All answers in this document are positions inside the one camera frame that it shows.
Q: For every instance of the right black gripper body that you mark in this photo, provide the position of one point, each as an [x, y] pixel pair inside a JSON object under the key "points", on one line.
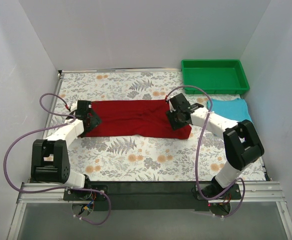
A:
{"points": [[173, 122]]}

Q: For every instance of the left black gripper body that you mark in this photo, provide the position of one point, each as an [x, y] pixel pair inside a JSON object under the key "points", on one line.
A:
{"points": [[91, 120]]}

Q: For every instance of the red t-shirt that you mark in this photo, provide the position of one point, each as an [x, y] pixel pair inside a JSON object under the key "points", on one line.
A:
{"points": [[146, 118]]}

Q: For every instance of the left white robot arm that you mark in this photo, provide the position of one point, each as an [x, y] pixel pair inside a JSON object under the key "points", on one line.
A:
{"points": [[50, 162]]}

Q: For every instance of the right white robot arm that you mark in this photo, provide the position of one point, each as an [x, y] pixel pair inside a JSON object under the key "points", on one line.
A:
{"points": [[241, 141]]}

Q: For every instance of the floral patterned table mat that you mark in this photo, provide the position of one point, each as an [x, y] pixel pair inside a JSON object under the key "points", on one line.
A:
{"points": [[136, 158]]}

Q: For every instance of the green plastic tray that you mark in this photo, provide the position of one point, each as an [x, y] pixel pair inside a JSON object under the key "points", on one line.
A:
{"points": [[214, 76]]}

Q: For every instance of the folded turquoise t-shirt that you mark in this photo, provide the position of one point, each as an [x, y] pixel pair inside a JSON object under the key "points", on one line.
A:
{"points": [[226, 115]]}

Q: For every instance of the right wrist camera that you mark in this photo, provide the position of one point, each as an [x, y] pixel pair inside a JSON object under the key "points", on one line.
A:
{"points": [[170, 101]]}

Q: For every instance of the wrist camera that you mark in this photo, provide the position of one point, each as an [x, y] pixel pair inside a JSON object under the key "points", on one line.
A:
{"points": [[170, 101], [72, 109]]}

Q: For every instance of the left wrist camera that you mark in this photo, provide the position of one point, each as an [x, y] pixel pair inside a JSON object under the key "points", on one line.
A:
{"points": [[72, 109]]}

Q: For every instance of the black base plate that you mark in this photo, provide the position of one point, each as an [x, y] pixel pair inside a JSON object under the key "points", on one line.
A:
{"points": [[145, 195]]}

